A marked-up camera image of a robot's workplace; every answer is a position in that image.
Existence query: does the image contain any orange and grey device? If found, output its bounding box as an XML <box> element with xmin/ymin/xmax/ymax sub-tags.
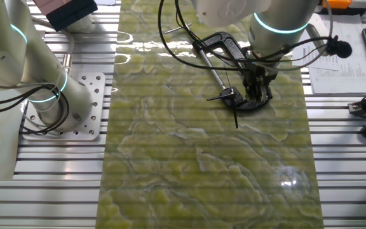
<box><xmin>322</xmin><ymin>0</ymin><xmax>366</xmax><ymax>16</ymax></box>

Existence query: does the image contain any short black clock hand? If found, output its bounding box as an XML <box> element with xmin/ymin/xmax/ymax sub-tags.
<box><xmin>206</xmin><ymin>94</ymin><xmax>232</xmax><ymax>102</ymax></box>

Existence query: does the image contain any black clock movement box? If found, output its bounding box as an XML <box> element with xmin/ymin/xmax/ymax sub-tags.
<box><xmin>220</xmin><ymin>87</ymin><xmax>245</xmax><ymax>108</ymax></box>

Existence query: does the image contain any black cable strap bundle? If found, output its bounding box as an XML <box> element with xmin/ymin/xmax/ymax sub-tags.
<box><xmin>325</xmin><ymin>35</ymin><xmax>353</xmax><ymax>59</ymax></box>

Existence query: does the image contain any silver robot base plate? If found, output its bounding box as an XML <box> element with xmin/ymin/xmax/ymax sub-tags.
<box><xmin>20</xmin><ymin>71</ymin><xmax>107</xmax><ymax>142</ymax></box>

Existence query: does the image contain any thin black second hand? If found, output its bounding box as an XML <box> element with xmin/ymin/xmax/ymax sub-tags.
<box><xmin>223</xmin><ymin>68</ymin><xmax>233</xmax><ymax>93</ymax></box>

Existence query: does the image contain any black base cable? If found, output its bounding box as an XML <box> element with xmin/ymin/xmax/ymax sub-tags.
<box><xmin>0</xmin><ymin>83</ymin><xmax>71</xmax><ymax>135</ymax></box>

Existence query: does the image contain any short black wrist cable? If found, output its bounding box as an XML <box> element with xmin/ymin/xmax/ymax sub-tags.
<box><xmin>175</xmin><ymin>0</ymin><xmax>244</xmax><ymax>64</ymax></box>

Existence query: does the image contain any printed white paper sheet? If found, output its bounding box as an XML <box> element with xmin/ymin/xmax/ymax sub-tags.
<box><xmin>292</xmin><ymin>22</ymin><xmax>343</xmax><ymax>72</ymax></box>
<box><xmin>308</xmin><ymin>14</ymin><xmax>366</xmax><ymax>95</ymax></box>

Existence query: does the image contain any metal base cable connector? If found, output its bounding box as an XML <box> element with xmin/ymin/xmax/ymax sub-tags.
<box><xmin>62</xmin><ymin>53</ymin><xmax>73</xmax><ymax>74</ymax></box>

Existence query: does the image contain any black C-clamp with steel screw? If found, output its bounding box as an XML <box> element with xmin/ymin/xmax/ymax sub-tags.
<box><xmin>165</xmin><ymin>22</ymin><xmax>273</xmax><ymax>111</ymax></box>

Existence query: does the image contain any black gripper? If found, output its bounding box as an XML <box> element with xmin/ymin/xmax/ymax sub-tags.
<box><xmin>241</xmin><ymin>62</ymin><xmax>278</xmax><ymax>102</ymax></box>

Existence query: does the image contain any green marble pattern mat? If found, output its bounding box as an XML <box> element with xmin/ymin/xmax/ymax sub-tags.
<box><xmin>94</xmin><ymin>0</ymin><xmax>325</xmax><ymax>229</ymax></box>

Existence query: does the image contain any long black wrist cable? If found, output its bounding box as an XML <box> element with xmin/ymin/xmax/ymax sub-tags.
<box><xmin>157</xmin><ymin>0</ymin><xmax>333</xmax><ymax>72</ymax></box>

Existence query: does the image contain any grey base hose cable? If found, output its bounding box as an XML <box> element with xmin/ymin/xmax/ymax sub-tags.
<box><xmin>32</xmin><ymin>15</ymin><xmax>76</xmax><ymax>57</ymax></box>

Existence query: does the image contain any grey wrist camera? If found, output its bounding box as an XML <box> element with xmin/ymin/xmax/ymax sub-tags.
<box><xmin>306</xmin><ymin>22</ymin><xmax>327</xmax><ymax>49</ymax></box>

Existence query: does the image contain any dark blue cardboard box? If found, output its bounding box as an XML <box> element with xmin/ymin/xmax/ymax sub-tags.
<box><xmin>44</xmin><ymin>0</ymin><xmax>98</xmax><ymax>32</ymax></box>

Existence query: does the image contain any pink cardboard box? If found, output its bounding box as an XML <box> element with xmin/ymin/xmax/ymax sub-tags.
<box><xmin>32</xmin><ymin>0</ymin><xmax>73</xmax><ymax>15</ymax></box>

